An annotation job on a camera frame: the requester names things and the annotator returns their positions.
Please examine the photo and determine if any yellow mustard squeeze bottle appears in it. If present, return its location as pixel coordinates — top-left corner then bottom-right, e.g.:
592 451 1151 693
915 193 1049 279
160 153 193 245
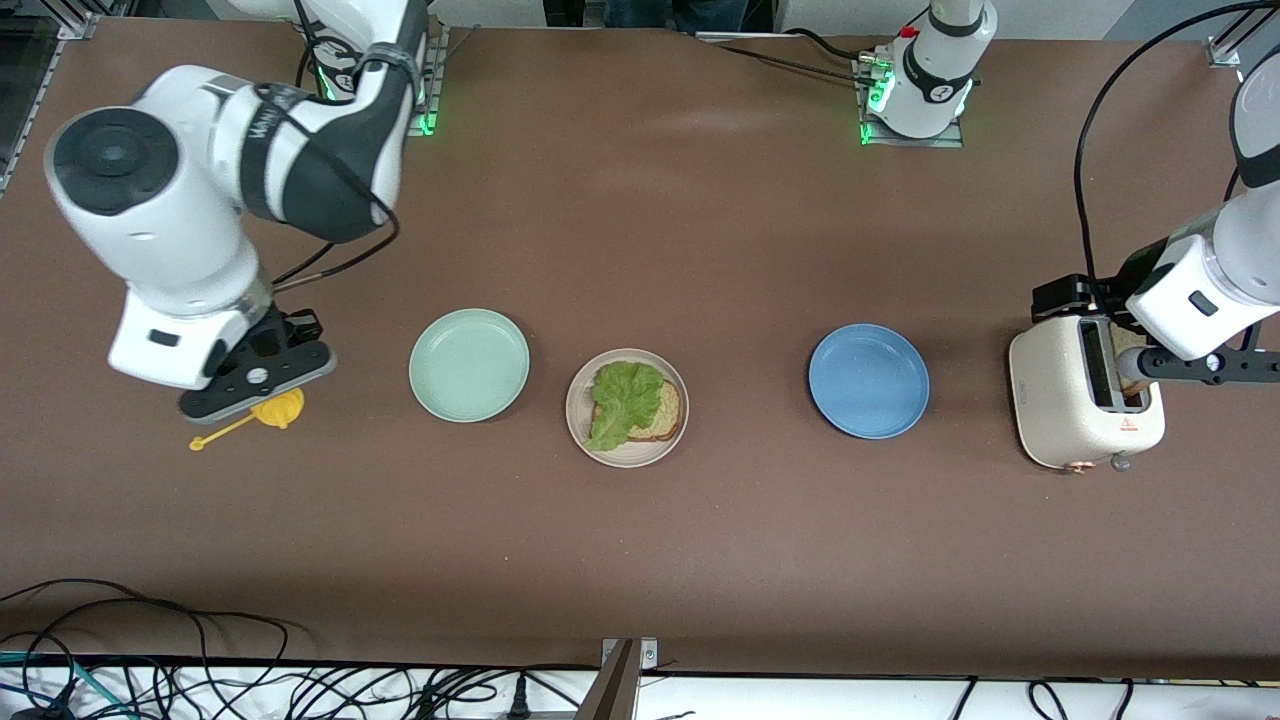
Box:
190 388 306 453

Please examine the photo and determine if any green lettuce leaf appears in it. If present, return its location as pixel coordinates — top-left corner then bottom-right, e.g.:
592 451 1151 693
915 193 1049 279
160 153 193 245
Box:
585 360 666 453

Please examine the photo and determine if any light crust bread slice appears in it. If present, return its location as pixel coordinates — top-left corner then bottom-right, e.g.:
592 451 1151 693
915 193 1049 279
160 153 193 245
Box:
628 380 684 443

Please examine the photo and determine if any mint green plate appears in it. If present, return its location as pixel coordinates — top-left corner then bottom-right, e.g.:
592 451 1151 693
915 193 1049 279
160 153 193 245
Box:
408 308 531 424

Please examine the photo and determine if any blue plate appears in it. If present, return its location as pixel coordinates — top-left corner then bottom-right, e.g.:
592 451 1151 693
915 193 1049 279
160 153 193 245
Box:
808 323 931 441

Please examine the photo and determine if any beige plate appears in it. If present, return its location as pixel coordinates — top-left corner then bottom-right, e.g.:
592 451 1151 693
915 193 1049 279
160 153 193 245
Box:
565 348 690 469

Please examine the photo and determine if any dark crust bread slice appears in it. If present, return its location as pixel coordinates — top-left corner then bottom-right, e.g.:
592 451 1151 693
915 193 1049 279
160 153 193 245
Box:
1112 325 1158 406

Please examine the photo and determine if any white toaster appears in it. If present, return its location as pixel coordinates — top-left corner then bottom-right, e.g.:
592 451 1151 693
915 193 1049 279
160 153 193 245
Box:
1008 310 1166 473

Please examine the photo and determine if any brown table cover mat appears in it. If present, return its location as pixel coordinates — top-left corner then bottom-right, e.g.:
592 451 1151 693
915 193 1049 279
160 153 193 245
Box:
0 15 1280 681

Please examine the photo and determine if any person in dark trousers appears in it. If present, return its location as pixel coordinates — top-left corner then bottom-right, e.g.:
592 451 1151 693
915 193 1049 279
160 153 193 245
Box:
605 0 751 31

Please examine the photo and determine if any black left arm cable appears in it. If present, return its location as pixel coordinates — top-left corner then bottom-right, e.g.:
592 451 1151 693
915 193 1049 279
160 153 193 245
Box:
1073 0 1280 296

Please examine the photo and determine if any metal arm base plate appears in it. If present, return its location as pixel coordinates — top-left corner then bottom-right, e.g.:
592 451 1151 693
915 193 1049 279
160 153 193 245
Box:
853 55 966 149
405 40 448 136

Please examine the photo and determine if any long black looping cable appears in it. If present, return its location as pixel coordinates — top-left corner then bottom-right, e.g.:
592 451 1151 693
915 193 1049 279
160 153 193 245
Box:
0 578 293 691

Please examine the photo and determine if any black braided cable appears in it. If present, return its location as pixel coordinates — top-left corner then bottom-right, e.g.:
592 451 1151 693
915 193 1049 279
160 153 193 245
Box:
718 28 873 83

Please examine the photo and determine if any teal cable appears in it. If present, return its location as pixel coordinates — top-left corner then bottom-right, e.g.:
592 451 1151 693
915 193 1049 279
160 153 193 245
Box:
0 650 136 720

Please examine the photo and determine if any metal clamp bracket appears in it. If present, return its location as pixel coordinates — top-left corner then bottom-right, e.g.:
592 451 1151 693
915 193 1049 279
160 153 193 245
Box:
575 638 661 720

